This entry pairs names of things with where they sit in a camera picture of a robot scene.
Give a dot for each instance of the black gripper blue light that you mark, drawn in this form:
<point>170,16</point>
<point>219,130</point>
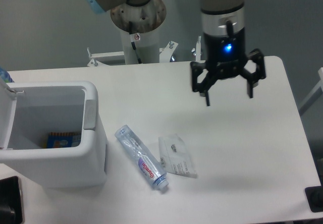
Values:
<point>226,58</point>

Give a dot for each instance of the white plastic trash can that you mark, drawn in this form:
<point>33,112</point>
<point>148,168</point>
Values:
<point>30,111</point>

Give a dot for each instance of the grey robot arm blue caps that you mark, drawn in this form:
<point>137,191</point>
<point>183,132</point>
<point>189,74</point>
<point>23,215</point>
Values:
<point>219,17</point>

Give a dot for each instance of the clear plastic bag with label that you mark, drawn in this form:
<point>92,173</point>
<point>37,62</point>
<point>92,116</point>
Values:
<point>175,157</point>

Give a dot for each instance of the clear plastic water bottle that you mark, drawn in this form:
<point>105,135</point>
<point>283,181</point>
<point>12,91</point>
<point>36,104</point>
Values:
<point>149,166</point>

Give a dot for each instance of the black clamp at right edge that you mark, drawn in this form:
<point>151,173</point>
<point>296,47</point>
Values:
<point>314,198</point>

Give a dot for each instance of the black clamp at edge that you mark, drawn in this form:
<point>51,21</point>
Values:
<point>314,198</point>
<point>11,204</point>

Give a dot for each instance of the blue orange snack packet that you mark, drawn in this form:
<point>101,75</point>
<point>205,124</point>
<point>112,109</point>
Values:
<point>63,139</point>

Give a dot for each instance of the blue green patterned object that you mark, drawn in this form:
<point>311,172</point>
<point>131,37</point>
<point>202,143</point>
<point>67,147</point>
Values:
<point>6,76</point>

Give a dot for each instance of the black clamp at left edge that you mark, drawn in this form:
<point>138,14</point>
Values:
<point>11,204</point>

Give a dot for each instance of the white metal base frame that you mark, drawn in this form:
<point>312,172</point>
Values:
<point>114,58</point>

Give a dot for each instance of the white frame at right edge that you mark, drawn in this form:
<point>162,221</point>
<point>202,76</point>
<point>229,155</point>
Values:
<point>314,94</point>

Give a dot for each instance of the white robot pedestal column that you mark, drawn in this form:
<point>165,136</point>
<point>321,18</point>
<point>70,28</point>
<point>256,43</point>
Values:
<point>140,47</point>

